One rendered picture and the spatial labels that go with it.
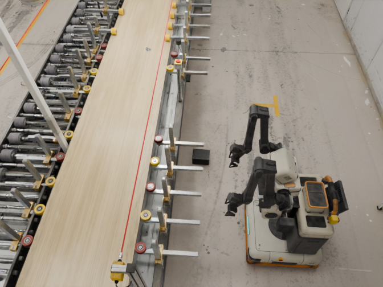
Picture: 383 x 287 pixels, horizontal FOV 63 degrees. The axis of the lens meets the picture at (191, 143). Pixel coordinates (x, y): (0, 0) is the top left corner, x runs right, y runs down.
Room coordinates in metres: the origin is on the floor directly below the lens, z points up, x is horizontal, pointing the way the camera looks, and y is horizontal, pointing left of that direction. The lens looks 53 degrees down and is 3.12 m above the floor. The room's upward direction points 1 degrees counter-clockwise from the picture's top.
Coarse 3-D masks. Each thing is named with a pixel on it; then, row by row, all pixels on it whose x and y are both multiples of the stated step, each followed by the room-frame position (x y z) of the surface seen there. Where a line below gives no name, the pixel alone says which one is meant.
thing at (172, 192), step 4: (152, 192) 1.25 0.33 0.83; (156, 192) 1.25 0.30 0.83; (160, 192) 1.25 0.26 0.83; (172, 192) 1.25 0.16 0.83; (176, 192) 1.25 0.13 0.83; (180, 192) 1.25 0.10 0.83; (184, 192) 1.25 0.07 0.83; (188, 192) 1.25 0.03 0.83; (192, 192) 1.25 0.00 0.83; (196, 192) 1.25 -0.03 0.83; (200, 192) 1.24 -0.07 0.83
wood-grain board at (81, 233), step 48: (144, 0) 4.23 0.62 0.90; (144, 48) 3.12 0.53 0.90; (96, 96) 2.33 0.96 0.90; (144, 96) 2.32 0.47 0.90; (96, 144) 1.71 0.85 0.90; (144, 144) 1.70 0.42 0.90; (96, 192) 1.22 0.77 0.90; (144, 192) 1.21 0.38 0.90; (48, 240) 0.83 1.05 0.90; (96, 240) 0.83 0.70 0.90
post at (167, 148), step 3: (165, 147) 1.46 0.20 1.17; (168, 147) 1.46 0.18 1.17; (165, 150) 1.45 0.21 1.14; (168, 150) 1.45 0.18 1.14; (165, 153) 1.45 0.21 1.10; (168, 153) 1.45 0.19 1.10; (165, 156) 1.45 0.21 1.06; (168, 156) 1.45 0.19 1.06; (168, 159) 1.45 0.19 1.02; (168, 162) 1.45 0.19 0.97; (168, 165) 1.45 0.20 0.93; (171, 165) 1.47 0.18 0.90; (168, 168) 1.45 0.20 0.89; (171, 168) 1.46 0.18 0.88; (168, 171) 1.45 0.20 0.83; (171, 171) 1.45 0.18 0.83; (168, 177) 1.45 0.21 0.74; (171, 177) 1.45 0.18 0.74
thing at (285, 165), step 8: (272, 152) 1.28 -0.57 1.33; (280, 152) 1.25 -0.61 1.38; (288, 152) 1.26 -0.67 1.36; (280, 160) 1.19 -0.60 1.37; (288, 160) 1.18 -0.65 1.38; (280, 168) 1.13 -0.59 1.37; (288, 168) 1.11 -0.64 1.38; (280, 176) 1.09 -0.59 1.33; (288, 176) 1.08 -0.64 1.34; (296, 176) 1.10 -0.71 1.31
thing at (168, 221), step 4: (148, 220) 1.01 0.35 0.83; (152, 220) 1.01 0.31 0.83; (156, 220) 1.01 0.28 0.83; (168, 220) 1.01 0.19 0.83; (172, 220) 1.01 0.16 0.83; (176, 220) 1.00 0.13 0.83; (180, 220) 1.00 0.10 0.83; (184, 220) 1.00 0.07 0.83; (188, 220) 1.00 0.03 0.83; (192, 220) 1.00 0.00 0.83; (196, 220) 1.00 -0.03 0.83; (188, 224) 0.98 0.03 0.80; (192, 224) 0.98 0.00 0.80; (196, 224) 0.98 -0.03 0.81
